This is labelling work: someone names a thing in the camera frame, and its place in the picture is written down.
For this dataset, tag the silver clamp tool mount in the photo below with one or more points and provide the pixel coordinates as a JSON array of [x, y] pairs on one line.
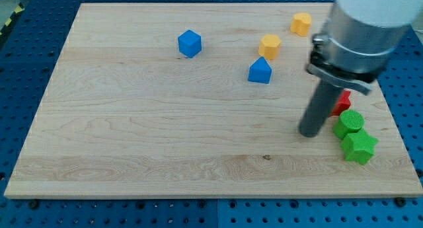
[[349, 53]]

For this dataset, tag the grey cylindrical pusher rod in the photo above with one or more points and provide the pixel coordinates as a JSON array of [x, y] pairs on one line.
[[319, 108]]

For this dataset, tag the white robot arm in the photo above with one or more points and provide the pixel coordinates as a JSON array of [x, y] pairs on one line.
[[382, 12]]

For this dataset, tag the red star block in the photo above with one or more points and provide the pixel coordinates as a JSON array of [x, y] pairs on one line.
[[342, 104]]

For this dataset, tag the green star block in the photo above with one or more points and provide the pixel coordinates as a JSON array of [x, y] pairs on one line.
[[359, 146]]

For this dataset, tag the blue triangle block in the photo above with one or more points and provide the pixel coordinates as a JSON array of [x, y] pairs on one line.
[[260, 71]]

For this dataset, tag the green cylinder block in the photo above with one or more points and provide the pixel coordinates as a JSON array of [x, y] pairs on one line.
[[349, 121]]

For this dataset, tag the yellow heart block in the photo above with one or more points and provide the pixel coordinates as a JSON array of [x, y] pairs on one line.
[[301, 23]]

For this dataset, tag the yellow hexagon block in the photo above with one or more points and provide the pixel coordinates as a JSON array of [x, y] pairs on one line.
[[269, 46]]

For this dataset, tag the blue cube block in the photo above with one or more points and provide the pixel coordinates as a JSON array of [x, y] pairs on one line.
[[190, 43]]

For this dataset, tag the wooden board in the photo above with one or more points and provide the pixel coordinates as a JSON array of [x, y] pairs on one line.
[[125, 115]]

